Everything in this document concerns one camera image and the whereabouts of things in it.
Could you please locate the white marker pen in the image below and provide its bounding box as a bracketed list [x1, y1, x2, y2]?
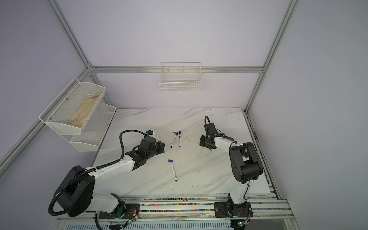
[170, 132, 179, 148]
[178, 130, 182, 148]
[170, 162, 178, 182]

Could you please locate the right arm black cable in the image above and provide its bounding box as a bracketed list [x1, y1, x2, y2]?
[204, 115, 238, 144]

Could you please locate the beige cloth in basket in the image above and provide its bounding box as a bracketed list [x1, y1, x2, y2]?
[67, 94, 101, 128]

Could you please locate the aluminium rail base frame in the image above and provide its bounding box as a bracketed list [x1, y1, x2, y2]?
[51, 178, 301, 230]

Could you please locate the white wire wall basket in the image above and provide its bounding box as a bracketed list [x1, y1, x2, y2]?
[159, 62, 202, 93]

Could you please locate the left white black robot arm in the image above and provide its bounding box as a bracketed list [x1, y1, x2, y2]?
[48, 135, 165, 219]

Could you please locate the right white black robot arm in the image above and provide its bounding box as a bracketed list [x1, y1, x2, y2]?
[199, 121, 263, 218]

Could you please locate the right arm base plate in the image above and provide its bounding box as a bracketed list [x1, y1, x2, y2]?
[214, 201, 254, 218]

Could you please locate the upper white mesh shelf basket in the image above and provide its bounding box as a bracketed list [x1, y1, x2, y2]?
[39, 78, 106, 136]

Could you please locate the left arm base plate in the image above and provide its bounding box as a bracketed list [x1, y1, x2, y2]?
[99, 203, 140, 219]

